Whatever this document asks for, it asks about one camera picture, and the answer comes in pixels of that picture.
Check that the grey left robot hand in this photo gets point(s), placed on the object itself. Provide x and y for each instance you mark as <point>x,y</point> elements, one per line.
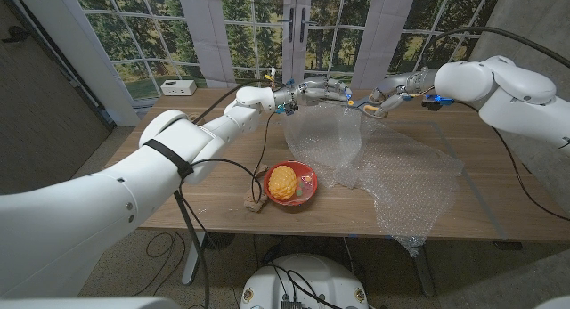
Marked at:
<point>316,90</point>

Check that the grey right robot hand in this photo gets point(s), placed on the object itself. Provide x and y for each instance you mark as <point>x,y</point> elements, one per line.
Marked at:
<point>409,83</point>

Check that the clear bubble wrap sheet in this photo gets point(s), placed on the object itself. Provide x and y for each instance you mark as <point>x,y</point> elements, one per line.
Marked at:
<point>329,135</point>

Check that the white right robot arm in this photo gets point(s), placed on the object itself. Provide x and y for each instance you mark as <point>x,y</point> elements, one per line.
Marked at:
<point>472,79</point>

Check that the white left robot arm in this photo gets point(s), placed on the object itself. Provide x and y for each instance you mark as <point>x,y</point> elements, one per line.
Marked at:
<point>89,211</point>

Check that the red bowl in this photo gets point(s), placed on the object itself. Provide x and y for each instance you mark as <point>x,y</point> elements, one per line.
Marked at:
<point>310,192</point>

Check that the small wrapped candy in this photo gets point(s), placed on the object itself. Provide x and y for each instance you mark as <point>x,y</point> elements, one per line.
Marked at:
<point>306,180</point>

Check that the yellow textured toy fruit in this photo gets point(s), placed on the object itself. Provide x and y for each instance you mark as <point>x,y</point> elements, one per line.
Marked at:
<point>282,182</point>

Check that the brown twine spool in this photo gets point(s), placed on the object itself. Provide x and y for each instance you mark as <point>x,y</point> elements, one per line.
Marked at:
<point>194,118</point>

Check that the crumpled beige cloth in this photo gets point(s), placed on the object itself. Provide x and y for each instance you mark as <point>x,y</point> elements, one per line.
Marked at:
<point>254,205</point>

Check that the white power strip box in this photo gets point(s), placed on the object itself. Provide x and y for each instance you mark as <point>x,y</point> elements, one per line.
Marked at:
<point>178,87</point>

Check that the printed forest window backdrop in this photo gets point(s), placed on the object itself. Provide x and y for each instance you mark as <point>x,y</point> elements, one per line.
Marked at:
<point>147,33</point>

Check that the black round ribbed object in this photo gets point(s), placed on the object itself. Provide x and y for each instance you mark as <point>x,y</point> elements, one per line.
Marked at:
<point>218,241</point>

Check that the black flat floor plate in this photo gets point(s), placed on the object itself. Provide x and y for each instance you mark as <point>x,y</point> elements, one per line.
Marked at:
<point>507,246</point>

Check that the grey table leg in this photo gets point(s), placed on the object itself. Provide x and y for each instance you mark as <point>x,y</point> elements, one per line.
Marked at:
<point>425,273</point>

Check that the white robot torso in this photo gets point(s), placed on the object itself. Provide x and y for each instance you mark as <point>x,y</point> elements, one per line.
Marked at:
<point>338,282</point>

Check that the white table leg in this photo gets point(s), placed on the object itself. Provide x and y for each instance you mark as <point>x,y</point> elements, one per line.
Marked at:
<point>196,269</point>

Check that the black wall hook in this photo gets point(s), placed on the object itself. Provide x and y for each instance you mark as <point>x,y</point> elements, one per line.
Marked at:
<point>18,32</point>

